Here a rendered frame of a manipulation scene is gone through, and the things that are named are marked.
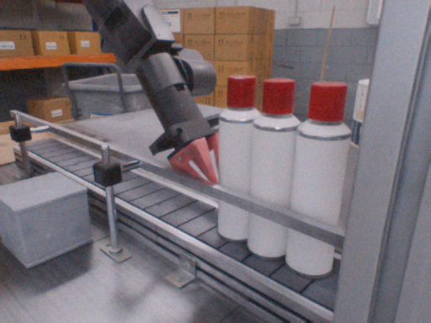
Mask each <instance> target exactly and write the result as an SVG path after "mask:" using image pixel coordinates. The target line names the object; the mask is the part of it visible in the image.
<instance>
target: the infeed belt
mask: <svg viewBox="0 0 431 323"><path fill-rule="evenodd" d="M26 144H27V148H28V151H29V152H31V153H33V154H36V155H37V156H38V157H40V158H43V159H45V160H46V161H48V162H50V163H52V164H54V165H55V166H58V167H60V168H61V169H62V170H66V171H67V172H69V173H72V174H73V175H75V176H76V177H80V178H81V179H83V181H87V182H88V183H91V184H92V185H95V187H97V188H101V189H103V190H104V191H105V187H103V186H102V185H98V184H97V183H96V182H95V181H94V175H93V164H94V163H95V162H101V161H102V159H100V158H98V157H97V156H95V155H90V154H89V153H87V152H86V151H81V150H79V149H77V148H76V147H72V146H70V145H68V144H67V143H62V142H61V141H59V140H57V139H53V138H51V139H44V140H37V141H34V142H27V143H26ZM114 196H115V197H117V198H118V199H122V200H123V201H125V202H126V203H129V204H130V205H132V206H134V207H137V208H138V209H140V210H142V211H144V212H145V213H147V214H150V215H152V217H154V218H157V219H159V220H160V221H163V222H164V223H166V224H167V225H171V226H172V227H174V229H178V230H180V231H182V232H184V233H185V234H186V235H188V236H192V237H193V238H194V239H196V240H198V241H200V242H202V243H204V244H206V245H208V246H209V247H212V248H214V249H216V250H217V251H219V252H221V253H223V254H224V255H227V256H229V257H230V258H231V259H234V260H236V261H238V262H240V263H242V264H243V265H245V266H246V267H250V268H251V269H253V271H257V272H258V273H261V274H262V275H265V277H267V278H269V279H273V280H274V281H275V282H277V283H280V284H281V285H283V286H285V287H286V288H288V289H290V290H292V291H293V292H297V293H298V294H299V295H300V296H302V297H305V298H307V299H309V300H310V301H313V302H314V303H316V304H318V305H320V306H322V307H323V308H325V309H326V310H329V311H332V312H333V311H334V303H335V299H336V293H337V289H338V286H337V284H338V275H339V271H340V262H341V260H340V259H337V260H336V258H335V257H334V258H333V266H332V272H331V273H330V274H329V275H328V276H327V277H325V278H319V279H310V278H304V277H300V276H297V275H295V274H294V273H293V272H291V271H290V270H289V269H288V268H287V266H286V264H285V258H284V259H282V260H276V261H267V260H261V259H258V258H256V257H255V256H253V255H252V254H250V253H249V251H248V249H247V242H245V243H232V242H229V241H226V240H223V239H221V238H220V237H219V235H218V208H216V207H215V206H212V205H211V204H208V203H204V202H203V201H201V200H198V199H195V198H193V197H192V196H189V195H186V194H185V193H182V192H179V191H177V190H175V189H174V188H168V186H166V185H163V184H160V183H158V182H157V181H152V180H151V179H149V178H148V177H143V176H141V175H140V174H138V173H134V172H132V171H128V172H124V173H122V182H121V183H119V184H115V185H114ZM335 261H336V262H335Z"/></svg>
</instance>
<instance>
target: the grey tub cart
mask: <svg viewBox="0 0 431 323"><path fill-rule="evenodd" d="M66 66H104V67H113V68H114V69H115V70H116V71H117V74H109V75H102V76H99V77H93V78H85V79H81V80H77V81H74V82H69V81H68V77H67V73H66ZM61 72H62V75H63V77H64V81H65V82H64V83H62V88H63V89H66V91H67V94H68V97H69V99H70V101H71V104H72V109H71V114H72V116H73V117H74V121H77V120H85V119H92V118H97V117H105V116H110V115H113V114H125V113H129V112H133V111H137V110H145V109H152V105H151V104H150V103H149V101H148V98H147V96H146V95H145V93H144V90H143V88H142V87H141V84H140V82H139V80H138V79H137V77H136V74H120V68H119V67H117V66H116V65H115V64H114V63H99V62H75V61H66V62H64V63H63V65H61Z"/></svg>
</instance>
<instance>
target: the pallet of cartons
mask: <svg viewBox="0 0 431 323"><path fill-rule="evenodd" d="M159 11H160V12H162V15H163V16H164V17H165V19H166V21H167V23H168V26H169V28H170V30H171V32H172V33H173V38H174V39H175V41H174V42H173V43H174V44H180V45H181V46H182V47H183V48H184V49H192V50H197V51H198V52H199V53H200V54H201V56H202V57H203V59H204V60H205V61H208V62H209V63H211V65H212V66H213V67H214V68H215V72H216V75H217V82H216V85H215V90H214V91H213V92H212V93H211V94H210V95H208V96H204V97H196V98H194V100H195V102H196V103H199V104H203V105H207V106H211V107H219V108H224V109H226V108H227V106H226V90H227V78H228V77H230V76H235V75H247V76H254V77H256V78H257V87H256V106H255V107H254V108H255V109H256V110H258V111H259V112H260V114H263V112H262V105H263V82H264V80H268V79H272V67H273V45H274V18H275V10H271V9H267V8H260V7H253V6H232V7H212V8H161V9H159Z"/></svg>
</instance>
